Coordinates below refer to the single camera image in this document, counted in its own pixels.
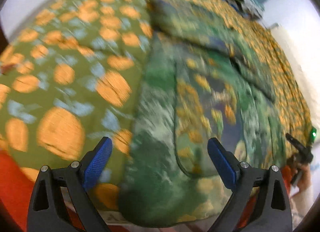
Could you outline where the green landscape print jacket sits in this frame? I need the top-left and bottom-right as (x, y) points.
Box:
(119, 0), (286, 227)

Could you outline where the white knit sleeve forearm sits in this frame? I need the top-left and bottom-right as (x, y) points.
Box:
(290, 186), (314, 228)

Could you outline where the pile of clothes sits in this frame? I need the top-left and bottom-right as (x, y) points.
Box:
(226, 0), (265, 21)

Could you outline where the person's right hand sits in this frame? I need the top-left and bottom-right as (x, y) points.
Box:
(287, 156), (312, 192)

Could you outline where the orange red cloth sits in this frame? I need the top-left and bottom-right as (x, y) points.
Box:
(0, 150), (83, 232)

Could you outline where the green orange floral bedspread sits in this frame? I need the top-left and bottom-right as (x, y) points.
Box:
(1, 0), (311, 211)

